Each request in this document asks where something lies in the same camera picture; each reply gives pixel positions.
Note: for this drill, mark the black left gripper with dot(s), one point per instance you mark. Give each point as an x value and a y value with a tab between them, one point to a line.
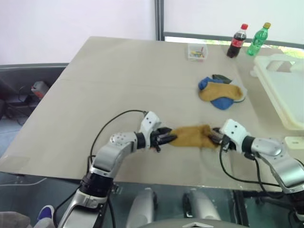
157	140

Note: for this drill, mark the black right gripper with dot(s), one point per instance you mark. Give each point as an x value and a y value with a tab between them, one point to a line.
224	143

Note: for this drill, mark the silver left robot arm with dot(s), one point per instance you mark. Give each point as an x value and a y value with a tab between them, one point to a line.
107	152

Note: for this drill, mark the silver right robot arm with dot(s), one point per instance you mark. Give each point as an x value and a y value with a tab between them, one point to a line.
282	166

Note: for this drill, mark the blue sock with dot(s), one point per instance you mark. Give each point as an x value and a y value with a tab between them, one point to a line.
222	104
204	82

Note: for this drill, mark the dark green sock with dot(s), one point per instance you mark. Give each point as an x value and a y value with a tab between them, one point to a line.
221	78

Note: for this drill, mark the white plastic basket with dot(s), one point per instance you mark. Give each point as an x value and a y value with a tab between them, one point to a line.
285	90

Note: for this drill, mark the silver right robot leg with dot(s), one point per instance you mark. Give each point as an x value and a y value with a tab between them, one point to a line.
202	207

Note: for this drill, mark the silver robot leg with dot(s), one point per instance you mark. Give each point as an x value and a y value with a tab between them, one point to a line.
202	207
141	209

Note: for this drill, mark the black table leg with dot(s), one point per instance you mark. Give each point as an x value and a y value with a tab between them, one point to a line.
241	209

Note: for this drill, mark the silver left robot leg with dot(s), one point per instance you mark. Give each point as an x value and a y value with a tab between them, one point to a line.
141	209

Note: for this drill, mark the small white flat block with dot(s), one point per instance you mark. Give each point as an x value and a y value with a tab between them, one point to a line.
294	142

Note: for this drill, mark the clear plastic box colourful bits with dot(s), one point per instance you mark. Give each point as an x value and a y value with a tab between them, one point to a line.
197	52

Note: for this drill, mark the cola bottle red cap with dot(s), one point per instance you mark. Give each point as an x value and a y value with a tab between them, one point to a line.
235	42

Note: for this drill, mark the green soda bottle yellow cap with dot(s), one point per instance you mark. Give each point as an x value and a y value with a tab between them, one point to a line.
256	42

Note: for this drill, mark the red grey device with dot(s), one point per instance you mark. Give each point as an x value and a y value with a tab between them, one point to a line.
40	88

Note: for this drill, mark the blue shoe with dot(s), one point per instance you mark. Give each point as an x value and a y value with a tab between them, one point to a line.
45	212

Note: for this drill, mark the grey fabric lump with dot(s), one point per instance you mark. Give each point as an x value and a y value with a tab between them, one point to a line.
14	221

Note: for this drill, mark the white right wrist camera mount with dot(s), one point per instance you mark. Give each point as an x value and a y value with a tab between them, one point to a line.
234	130

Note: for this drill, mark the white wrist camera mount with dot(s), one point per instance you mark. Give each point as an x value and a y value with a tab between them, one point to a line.
234	130
149	121

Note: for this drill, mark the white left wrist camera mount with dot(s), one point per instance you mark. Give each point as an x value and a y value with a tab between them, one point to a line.
149	121

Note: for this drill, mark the grey window frame post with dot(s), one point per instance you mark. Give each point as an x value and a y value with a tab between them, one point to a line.
159	20

